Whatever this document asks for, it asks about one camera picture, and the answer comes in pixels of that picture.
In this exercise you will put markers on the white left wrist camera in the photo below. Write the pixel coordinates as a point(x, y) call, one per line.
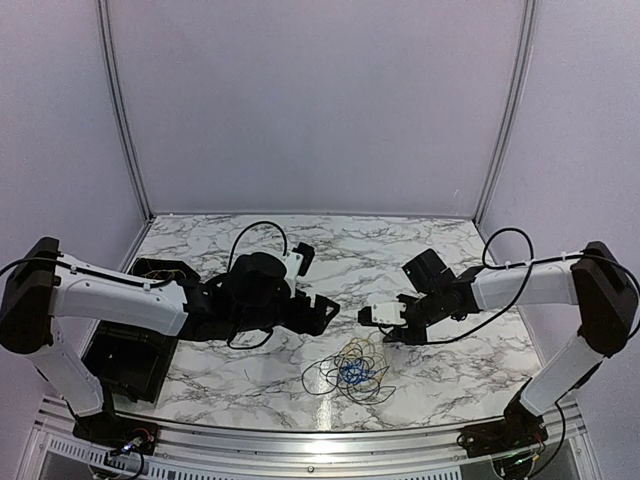
point(299, 260)

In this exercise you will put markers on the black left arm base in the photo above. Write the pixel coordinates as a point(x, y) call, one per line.
point(113, 431)

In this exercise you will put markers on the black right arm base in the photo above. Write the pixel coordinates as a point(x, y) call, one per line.
point(517, 429)

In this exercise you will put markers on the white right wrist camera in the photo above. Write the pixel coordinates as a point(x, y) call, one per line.
point(387, 314)

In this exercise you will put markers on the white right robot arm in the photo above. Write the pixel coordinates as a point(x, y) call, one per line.
point(581, 308)

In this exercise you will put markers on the black divided storage bin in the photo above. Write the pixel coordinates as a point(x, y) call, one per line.
point(132, 361)

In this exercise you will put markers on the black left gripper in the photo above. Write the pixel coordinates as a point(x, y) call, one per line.
point(318, 323)

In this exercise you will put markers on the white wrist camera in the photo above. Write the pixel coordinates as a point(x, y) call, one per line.
point(299, 260)
point(387, 314)

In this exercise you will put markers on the aluminium front table rail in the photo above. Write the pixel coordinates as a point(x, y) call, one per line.
point(185, 451)

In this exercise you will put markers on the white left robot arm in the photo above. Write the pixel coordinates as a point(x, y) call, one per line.
point(258, 292)

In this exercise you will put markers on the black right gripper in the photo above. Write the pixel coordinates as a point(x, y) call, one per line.
point(397, 335)

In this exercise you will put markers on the grey left frame post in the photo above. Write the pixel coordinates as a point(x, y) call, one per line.
point(117, 98)

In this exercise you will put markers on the grey corner frame post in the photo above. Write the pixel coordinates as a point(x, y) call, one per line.
point(514, 95)

